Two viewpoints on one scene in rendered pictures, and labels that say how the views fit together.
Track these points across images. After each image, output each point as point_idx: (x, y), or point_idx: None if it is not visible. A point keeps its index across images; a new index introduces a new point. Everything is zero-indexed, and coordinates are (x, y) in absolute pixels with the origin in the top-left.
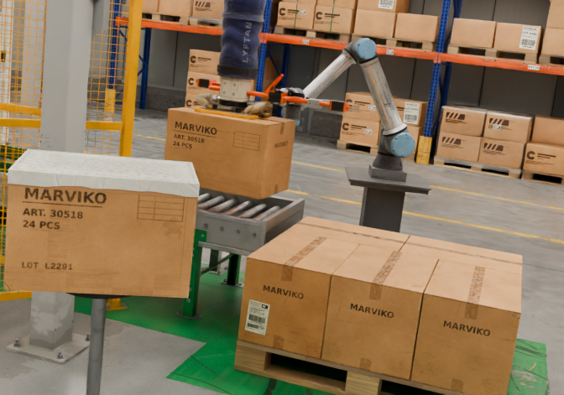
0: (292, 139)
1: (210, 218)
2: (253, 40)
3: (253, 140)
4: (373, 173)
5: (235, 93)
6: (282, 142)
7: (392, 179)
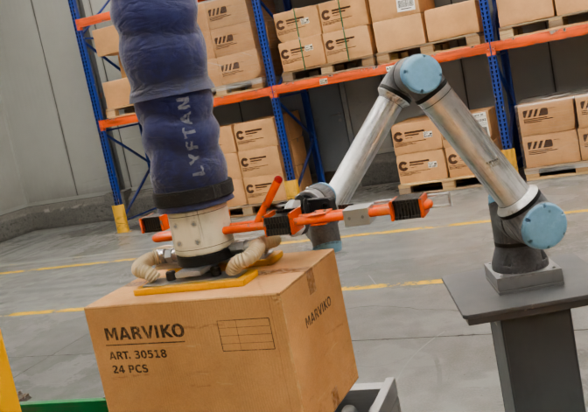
0: (338, 287)
1: None
2: (201, 129)
3: (257, 331)
4: (501, 286)
5: (200, 240)
6: (319, 305)
7: (538, 286)
